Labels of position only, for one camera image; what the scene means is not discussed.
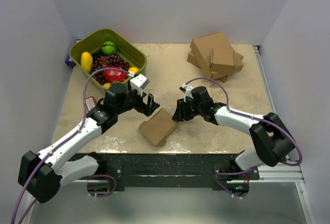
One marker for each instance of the yellow mango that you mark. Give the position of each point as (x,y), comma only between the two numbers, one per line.
(86,61)

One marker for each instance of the red snack packet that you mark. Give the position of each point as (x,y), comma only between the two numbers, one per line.
(90,103)

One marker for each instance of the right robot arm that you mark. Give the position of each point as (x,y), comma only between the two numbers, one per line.
(271,145)

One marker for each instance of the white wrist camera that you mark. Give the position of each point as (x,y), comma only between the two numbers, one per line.
(138,83)
(186,89)

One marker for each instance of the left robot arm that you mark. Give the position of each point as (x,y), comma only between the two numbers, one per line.
(39,172)

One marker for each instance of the green apple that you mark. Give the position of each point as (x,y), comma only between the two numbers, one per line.
(109,47)

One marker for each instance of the blue box behind basket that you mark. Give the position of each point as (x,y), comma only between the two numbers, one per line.
(69,62)

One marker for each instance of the green plastic basket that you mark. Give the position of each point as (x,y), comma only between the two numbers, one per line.
(94,42)

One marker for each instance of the orange fruit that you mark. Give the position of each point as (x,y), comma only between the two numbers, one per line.
(133,69)

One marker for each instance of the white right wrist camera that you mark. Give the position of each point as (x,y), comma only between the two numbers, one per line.
(186,89)

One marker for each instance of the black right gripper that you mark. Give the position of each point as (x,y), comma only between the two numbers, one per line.
(181,114)

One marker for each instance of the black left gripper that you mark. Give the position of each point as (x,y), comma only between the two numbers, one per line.
(148,109)

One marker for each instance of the red dragon fruit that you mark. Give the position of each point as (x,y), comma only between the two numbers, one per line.
(115,75)

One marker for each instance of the dark purple grape bunch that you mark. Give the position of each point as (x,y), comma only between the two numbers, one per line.
(101,60)

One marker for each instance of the small yellow fruit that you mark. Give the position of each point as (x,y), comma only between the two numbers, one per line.
(107,85)

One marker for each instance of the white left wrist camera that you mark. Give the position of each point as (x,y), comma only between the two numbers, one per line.
(138,83)

